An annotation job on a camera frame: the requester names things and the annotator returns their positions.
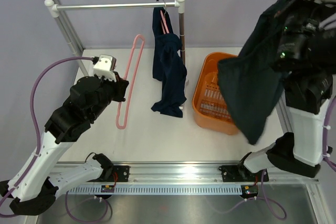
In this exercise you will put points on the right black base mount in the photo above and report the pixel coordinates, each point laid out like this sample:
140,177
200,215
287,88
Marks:
236,173

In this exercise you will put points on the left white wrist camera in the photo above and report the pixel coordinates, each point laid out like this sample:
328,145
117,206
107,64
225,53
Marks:
104,67

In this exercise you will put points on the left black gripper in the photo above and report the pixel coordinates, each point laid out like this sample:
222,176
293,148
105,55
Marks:
120,86

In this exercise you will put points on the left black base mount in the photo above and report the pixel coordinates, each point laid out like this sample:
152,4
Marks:
120,173

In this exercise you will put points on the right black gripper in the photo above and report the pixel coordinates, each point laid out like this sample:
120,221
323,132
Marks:
301,2

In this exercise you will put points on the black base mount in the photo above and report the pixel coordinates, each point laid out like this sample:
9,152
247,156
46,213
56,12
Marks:
120,173
236,173

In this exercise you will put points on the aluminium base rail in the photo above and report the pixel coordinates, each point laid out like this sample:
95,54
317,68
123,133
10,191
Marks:
185,173

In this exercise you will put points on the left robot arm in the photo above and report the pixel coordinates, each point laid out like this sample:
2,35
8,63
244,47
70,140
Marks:
39,190

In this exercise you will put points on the white slotted cable duct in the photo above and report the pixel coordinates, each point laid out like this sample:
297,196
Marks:
123,189

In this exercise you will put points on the metal clothes rack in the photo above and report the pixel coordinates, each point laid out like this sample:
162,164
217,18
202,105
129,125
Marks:
56,11

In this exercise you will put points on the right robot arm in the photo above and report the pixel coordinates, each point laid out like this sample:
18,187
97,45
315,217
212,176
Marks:
305,56

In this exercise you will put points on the dark green shorts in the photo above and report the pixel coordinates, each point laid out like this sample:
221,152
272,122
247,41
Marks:
250,88

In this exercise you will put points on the orange plastic basket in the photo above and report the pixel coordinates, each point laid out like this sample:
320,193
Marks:
209,106

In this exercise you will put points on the pink hanger with navy shorts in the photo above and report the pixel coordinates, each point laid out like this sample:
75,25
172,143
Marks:
164,26

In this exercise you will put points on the navy blue shorts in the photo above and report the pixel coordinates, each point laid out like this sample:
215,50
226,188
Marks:
168,68

